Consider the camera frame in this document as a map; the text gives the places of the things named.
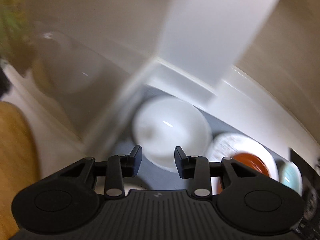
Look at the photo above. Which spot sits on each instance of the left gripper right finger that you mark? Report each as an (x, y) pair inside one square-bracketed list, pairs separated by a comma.
[(197, 170)]

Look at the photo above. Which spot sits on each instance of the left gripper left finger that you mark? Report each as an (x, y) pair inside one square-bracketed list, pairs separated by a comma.
[(119, 167)]

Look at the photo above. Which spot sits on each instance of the red-brown round plate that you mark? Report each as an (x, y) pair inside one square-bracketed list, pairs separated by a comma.
[(247, 159)]

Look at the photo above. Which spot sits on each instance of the white bowl blue rim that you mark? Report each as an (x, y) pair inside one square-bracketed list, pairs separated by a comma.
[(164, 122)]

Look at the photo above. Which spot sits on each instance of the light blue ceramic bowl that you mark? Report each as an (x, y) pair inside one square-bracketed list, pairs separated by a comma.
[(290, 176)]

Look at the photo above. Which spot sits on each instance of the round wooden cutting board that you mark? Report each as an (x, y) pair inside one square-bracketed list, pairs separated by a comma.
[(19, 162)]

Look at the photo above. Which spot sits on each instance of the black gas stove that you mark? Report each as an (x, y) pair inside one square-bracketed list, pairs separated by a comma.
[(310, 191)]

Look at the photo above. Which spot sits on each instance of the green yellow snack bag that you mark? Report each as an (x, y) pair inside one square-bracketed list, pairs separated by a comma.
[(14, 28)]

